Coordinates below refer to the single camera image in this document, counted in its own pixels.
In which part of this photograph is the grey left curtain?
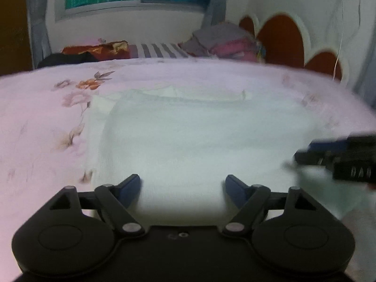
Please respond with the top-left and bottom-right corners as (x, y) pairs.
(26, 0), (51, 69)

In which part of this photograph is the pile of folded clothes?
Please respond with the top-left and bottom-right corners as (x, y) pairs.
(178, 22), (266, 63)

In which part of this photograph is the red white scalloped headboard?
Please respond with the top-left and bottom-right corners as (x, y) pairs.
(238, 12), (350, 87)

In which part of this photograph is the white small garment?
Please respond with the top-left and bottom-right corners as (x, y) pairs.
(88, 90), (350, 225)

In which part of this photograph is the black cloth on bed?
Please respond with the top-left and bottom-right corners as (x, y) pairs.
(37, 52), (98, 69)

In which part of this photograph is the red orange patterned cloth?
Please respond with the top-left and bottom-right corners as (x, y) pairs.
(61, 41), (131, 64)

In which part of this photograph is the white hanging cable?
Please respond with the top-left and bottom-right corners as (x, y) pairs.
(325, 0), (362, 82)

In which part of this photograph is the grey white striped sheet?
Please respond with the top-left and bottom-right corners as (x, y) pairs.
(128, 43), (191, 59)

